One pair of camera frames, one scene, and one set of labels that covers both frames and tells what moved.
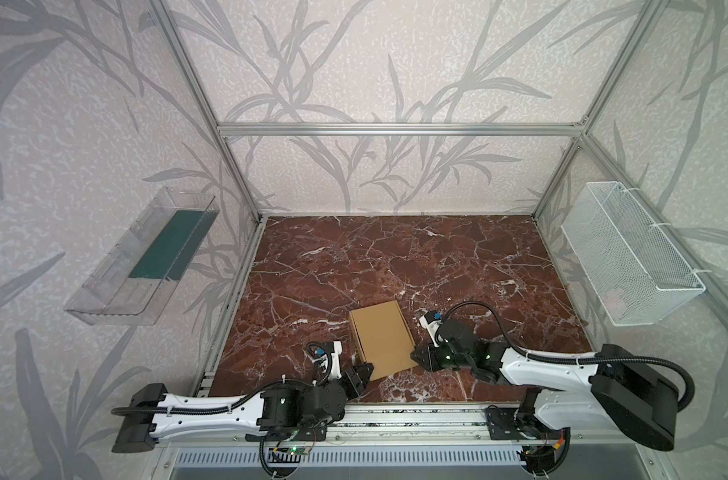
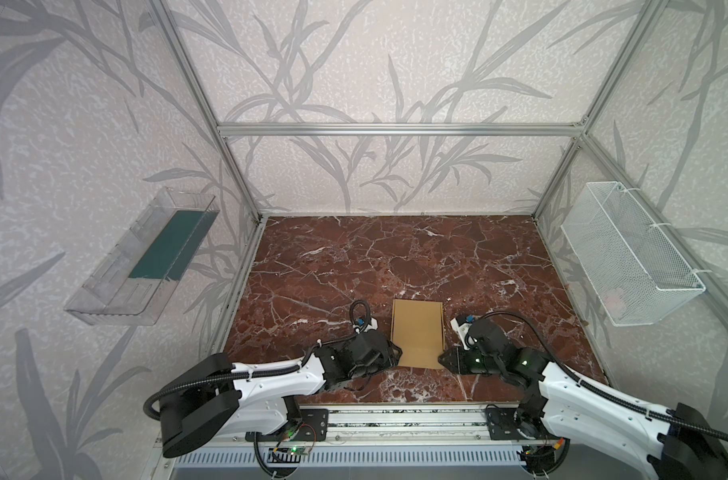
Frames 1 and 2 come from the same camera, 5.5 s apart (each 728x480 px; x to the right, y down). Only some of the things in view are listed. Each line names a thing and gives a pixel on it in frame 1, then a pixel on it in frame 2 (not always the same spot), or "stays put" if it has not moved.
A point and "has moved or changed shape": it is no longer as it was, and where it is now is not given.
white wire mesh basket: [634, 276] stays put
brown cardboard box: [383, 338] has moved or changed shape
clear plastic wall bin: [131, 285] stays put
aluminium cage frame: [726, 303] stays put
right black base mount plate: [502, 424] stays put
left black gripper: [352, 379] -> [385, 352]
